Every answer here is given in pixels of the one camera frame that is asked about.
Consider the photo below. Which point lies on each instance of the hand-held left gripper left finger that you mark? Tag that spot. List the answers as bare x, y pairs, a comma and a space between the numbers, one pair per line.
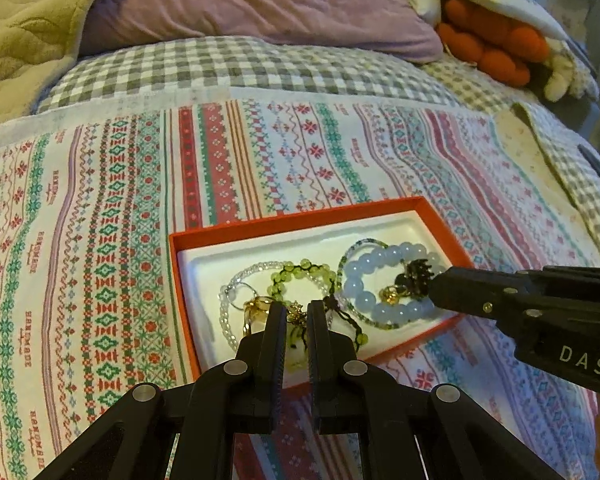
279, 360

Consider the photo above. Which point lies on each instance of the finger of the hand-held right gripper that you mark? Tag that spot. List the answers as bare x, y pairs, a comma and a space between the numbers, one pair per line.
570, 285
470, 290

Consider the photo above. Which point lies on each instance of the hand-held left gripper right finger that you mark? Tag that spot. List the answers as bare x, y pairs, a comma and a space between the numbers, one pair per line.
314, 365

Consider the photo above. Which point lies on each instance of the dark ornate pendant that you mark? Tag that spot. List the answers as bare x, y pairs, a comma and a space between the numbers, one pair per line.
417, 275

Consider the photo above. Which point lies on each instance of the red jewelry box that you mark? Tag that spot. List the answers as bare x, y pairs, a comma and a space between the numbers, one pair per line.
305, 245

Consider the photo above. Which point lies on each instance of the gold bead charm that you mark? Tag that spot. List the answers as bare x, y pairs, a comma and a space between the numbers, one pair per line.
391, 296

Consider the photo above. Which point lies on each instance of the white plush toy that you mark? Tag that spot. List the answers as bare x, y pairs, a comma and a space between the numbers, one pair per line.
570, 75

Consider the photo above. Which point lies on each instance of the patterned knit-print blanket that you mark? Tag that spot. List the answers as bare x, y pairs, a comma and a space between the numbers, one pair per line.
105, 210

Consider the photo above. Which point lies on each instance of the orange plush toy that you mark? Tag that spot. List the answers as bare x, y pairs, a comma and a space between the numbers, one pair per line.
485, 40

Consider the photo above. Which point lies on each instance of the purple pillow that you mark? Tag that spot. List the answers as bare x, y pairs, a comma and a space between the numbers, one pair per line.
255, 0

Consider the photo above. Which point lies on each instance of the olive green quilt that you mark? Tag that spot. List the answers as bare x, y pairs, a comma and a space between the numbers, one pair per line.
25, 25

